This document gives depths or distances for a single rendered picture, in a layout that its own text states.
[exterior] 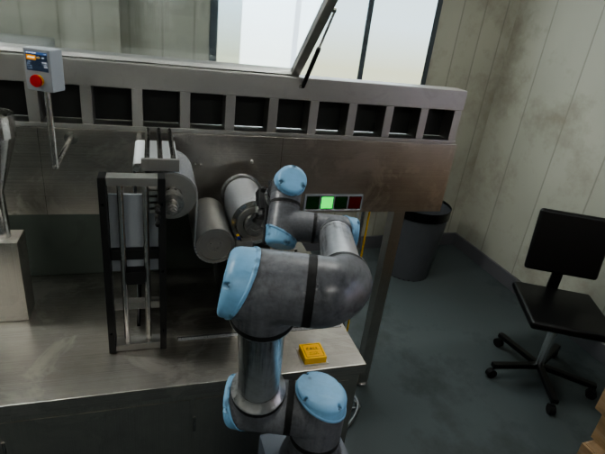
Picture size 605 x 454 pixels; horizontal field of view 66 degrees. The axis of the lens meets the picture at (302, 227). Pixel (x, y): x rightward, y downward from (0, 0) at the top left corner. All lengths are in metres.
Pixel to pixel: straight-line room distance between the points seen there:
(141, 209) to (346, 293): 0.74
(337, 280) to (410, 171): 1.32
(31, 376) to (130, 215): 0.51
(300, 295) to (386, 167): 1.29
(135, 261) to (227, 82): 0.68
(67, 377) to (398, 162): 1.37
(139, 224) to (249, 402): 0.57
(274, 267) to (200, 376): 0.76
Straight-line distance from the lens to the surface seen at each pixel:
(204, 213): 1.55
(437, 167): 2.04
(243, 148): 1.71
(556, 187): 3.87
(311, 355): 1.47
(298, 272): 0.69
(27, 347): 1.59
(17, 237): 1.60
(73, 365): 1.50
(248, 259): 0.70
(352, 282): 0.72
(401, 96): 1.87
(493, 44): 4.31
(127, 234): 1.33
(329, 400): 1.05
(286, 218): 1.08
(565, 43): 3.98
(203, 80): 1.65
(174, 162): 1.33
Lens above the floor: 1.86
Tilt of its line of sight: 24 degrees down
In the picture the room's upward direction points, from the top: 7 degrees clockwise
